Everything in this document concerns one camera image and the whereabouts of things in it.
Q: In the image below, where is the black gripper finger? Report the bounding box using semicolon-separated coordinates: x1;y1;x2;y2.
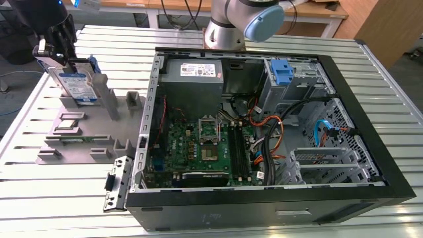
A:
31;24;78;74
63;14;78;59

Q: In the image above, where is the hard disk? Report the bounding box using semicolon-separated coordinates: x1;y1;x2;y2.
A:
34;56;99;108

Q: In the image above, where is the blue data wire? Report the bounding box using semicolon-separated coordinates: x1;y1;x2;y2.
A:
314;119;333;147

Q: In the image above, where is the power wire black connector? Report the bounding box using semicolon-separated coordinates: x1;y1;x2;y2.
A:
321;125;357;147

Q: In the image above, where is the metal disk bay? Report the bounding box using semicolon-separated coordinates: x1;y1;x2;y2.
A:
286;146;378;185

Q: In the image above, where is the black round bin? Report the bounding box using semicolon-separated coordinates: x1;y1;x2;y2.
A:
5;47;35;65

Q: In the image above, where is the wooden desk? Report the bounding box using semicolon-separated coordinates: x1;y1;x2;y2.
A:
98;0;349;38

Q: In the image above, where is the silver CPU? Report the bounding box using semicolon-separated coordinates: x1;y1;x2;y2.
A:
55;120;79;131

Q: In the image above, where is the green RAM stick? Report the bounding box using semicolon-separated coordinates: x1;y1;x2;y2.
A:
58;137;94;144

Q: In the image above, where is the grey parts rack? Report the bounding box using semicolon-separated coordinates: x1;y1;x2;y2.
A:
35;73;148;166

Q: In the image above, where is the grey power supply unit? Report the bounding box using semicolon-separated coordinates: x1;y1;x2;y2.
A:
161;58;225;117

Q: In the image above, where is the metal socket cover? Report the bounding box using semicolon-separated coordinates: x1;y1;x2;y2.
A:
197;117;221;146

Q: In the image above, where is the green motherboard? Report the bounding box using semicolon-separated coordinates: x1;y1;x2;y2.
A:
144;119;264;189

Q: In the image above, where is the blue expansion slot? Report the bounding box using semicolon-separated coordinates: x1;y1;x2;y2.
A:
149;157;165;173

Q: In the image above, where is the CPU socket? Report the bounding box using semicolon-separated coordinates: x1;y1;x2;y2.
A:
200;145;222;162

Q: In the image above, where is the blue drive cage latch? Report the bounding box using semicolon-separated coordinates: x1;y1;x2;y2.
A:
269;59;294;85

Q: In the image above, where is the black RAM slot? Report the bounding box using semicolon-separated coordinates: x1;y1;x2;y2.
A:
237;122;252;181
228;122;241;181

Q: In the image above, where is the black graphics card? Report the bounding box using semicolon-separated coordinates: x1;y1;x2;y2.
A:
180;171;230;188

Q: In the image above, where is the black PC case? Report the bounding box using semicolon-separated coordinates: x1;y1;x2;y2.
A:
125;46;417;233

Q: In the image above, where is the wooden cabinet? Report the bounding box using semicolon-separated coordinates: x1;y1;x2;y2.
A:
354;0;423;70

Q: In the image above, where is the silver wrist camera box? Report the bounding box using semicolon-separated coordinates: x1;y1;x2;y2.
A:
70;0;101;12

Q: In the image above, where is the red twisted wire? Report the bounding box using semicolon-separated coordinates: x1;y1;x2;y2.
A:
146;96;168;149

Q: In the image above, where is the grey hinged card bracket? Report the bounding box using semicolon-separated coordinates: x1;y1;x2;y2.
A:
101;155;133;214

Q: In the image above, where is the orange wire bundle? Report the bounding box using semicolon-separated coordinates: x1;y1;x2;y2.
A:
246;115;286;164

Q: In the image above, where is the black cable bundle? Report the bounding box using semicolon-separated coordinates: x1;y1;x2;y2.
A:
264;96;330;186

